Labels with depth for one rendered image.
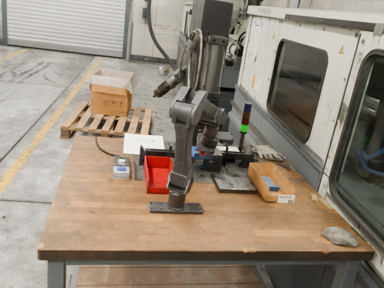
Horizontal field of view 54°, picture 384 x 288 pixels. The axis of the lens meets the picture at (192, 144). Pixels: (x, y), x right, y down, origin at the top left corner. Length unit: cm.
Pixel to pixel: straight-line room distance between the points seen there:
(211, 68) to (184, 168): 51
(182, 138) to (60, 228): 49
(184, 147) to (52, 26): 992
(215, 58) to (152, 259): 86
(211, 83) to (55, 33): 957
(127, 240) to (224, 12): 103
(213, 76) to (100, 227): 79
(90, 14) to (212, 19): 926
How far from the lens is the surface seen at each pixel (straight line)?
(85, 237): 126
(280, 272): 240
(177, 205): 140
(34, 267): 262
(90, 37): 1093
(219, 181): 166
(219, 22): 172
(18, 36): 1134
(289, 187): 168
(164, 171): 172
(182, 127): 127
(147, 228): 131
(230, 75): 483
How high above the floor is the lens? 161
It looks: 20 degrees down
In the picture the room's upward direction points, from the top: 8 degrees clockwise
